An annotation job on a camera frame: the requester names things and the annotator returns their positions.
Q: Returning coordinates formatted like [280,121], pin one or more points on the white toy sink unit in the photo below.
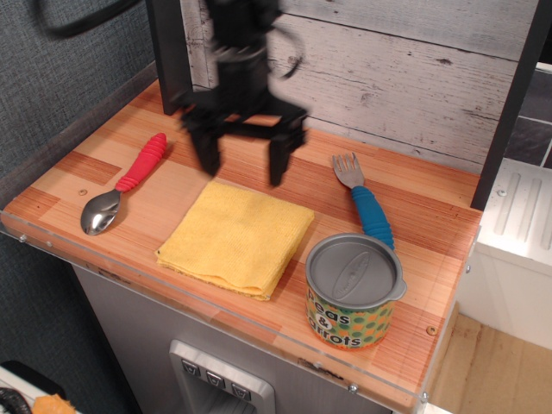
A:
[507,283]

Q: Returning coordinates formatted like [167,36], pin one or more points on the blue handled metal fork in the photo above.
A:
[373,219]

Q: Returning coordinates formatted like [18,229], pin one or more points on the dark left post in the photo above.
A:
[170,52]

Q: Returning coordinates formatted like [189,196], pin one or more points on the silver dispenser panel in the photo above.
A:
[211,385]

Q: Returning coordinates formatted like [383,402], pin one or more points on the yellow cloth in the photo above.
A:
[237,239]

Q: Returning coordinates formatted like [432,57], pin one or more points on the peas and carrots toy can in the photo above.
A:
[353,284]

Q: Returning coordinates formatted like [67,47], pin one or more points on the orange object at corner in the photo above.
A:
[52,404]

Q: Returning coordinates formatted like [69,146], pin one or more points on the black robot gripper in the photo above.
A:
[242,92]

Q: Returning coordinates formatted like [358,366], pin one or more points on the red handled metal spoon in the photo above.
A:
[101,210]

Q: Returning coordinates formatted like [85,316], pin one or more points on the dark post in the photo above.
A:
[530,54]
[170,52]

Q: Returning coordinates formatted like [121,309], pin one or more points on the dark right post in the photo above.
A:
[530,54]

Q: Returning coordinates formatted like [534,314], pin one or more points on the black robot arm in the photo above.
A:
[240,33]

